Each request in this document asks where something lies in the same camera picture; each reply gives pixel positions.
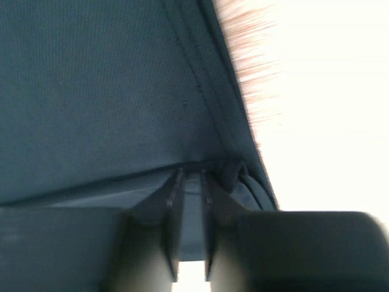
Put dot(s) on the black t shirt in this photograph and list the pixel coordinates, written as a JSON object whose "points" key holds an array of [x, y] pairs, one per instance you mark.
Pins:
{"points": [[93, 91]]}

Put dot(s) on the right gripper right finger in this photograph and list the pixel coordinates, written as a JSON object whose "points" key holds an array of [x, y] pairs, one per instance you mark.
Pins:
{"points": [[225, 233]]}

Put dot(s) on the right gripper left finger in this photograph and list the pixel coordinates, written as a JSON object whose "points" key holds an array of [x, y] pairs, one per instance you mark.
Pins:
{"points": [[154, 231]]}

